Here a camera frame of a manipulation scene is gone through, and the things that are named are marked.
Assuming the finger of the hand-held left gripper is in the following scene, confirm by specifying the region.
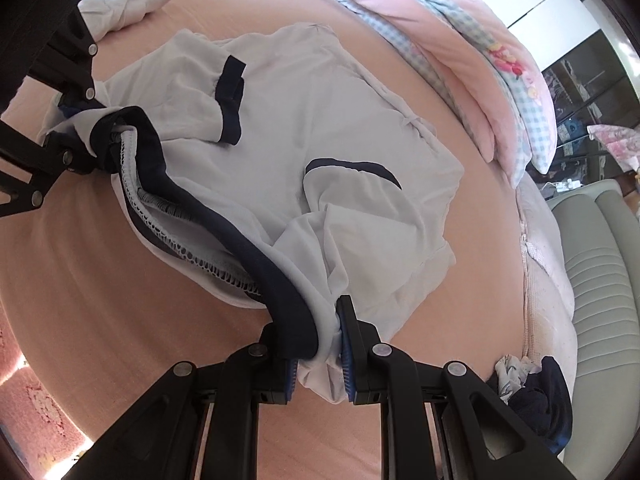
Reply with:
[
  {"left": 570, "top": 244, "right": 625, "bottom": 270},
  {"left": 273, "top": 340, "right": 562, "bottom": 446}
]
[
  {"left": 0, "top": 121, "right": 102, "bottom": 219},
  {"left": 29, "top": 6, "right": 109, "bottom": 115}
]

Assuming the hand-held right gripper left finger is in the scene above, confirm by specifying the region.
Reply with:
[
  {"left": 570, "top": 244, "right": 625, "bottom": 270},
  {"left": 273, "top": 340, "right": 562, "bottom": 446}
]
[{"left": 70, "top": 322, "right": 302, "bottom": 480}]

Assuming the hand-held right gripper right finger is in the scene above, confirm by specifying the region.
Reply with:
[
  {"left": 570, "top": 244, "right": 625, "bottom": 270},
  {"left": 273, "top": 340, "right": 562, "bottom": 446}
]
[{"left": 336, "top": 295, "right": 576, "bottom": 480}]

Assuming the white shirt with navy trim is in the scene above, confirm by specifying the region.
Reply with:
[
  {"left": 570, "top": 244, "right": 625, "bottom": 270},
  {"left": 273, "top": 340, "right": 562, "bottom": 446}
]
[{"left": 40, "top": 22, "right": 466, "bottom": 406}]

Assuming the crumpled white garment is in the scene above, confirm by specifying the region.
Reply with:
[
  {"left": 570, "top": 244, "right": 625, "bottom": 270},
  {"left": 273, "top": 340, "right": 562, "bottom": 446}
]
[{"left": 77, "top": 0, "right": 171, "bottom": 43}]

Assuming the pink bed sheet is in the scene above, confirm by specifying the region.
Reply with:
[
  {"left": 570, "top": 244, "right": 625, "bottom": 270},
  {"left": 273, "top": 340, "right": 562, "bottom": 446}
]
[{"left": 0, "top": 0, "right": 556, "bottom": 480}]

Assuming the frilly navy striped dress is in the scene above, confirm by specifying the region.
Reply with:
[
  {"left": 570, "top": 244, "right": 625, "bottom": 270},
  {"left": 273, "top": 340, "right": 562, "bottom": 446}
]
[{"left": 495, "top": 354, "right": 542, "bottom": 402}]

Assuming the navy blue satin garment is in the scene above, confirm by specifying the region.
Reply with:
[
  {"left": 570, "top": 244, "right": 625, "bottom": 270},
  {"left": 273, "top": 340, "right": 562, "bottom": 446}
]
[{"left": 487, "top": 355, "right": 574, "bottom": 457}]

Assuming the pink fluffy rug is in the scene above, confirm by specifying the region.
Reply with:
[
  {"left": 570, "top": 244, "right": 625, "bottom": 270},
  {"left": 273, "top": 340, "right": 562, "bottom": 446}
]
[{"left": 0, "top": 305, "right": 93, "bottom": 466}]

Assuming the grey padded headboard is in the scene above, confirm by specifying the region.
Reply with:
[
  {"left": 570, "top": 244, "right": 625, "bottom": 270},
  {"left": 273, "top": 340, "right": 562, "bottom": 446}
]
[{"left": 547, "top": 177, "right": 640, "bottom": 473}]

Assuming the pink checked quilt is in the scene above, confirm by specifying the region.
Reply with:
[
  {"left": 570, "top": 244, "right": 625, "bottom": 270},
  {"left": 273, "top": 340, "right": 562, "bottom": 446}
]
[{"left": 320, "top": 0, "right": 558, "bottom": 188}]

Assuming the dark glass cabinet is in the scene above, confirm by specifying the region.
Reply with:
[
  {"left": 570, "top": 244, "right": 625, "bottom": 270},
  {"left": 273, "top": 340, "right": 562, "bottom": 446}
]
[{"left": 542, "top": 25, "right": 640, "bottom": 183}]

